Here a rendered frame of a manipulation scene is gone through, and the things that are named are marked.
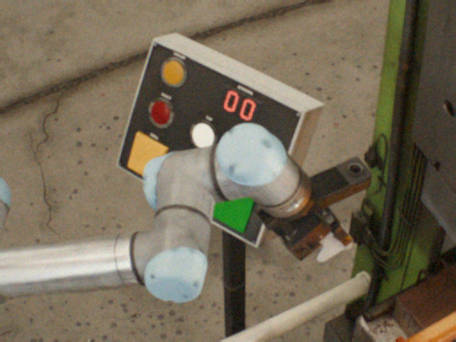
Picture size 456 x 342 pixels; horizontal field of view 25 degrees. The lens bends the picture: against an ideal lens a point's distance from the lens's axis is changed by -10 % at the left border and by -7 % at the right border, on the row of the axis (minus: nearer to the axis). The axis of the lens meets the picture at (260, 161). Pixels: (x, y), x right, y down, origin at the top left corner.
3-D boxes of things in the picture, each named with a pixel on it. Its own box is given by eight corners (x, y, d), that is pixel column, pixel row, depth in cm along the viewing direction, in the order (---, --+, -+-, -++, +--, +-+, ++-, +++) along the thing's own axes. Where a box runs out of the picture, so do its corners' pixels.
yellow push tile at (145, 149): (156, 183, 209) (166, 149, 206) (126, 166, 211) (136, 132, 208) (161, 181, 210) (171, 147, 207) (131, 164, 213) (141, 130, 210)
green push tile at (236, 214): (242, 234, 202) (254, 198, 199) (209, 214, 204) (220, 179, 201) (247, 231, 203) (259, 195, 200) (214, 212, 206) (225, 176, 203)
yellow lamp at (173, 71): (172, 91, 202) (171, 75, 199) (161, 76, 204) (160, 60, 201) (187, 85, 203) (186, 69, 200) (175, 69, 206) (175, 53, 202)
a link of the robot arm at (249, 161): (208, 126, 142) (271, 112, 139) (242, 160, 151) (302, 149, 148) (207, 182, 138) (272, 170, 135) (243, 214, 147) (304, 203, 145)
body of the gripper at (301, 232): (276, 229, 164) (243, 198, 154) (321, 191, 163) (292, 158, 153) (303, 264, 159) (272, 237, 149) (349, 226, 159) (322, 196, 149)
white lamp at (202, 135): (202, 155, 202) (201, 139, 198) (190, 138, 204) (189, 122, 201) (217, 149, 203) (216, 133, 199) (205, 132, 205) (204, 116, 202)
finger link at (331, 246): (324, 264, 168) (300, 240, 161) (354, 240, 168) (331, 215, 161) (334, 278, 166) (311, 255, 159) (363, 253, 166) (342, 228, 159)
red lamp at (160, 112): (159, 132, 205) (158, 116, 202) (149, 116, 208) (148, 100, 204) (174, 125, 206) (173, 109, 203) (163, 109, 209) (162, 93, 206)
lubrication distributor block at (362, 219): (360, 261, 228) (367, 223, 218) (345, 241, 231) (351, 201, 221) (373, 254, 229) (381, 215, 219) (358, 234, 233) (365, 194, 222)
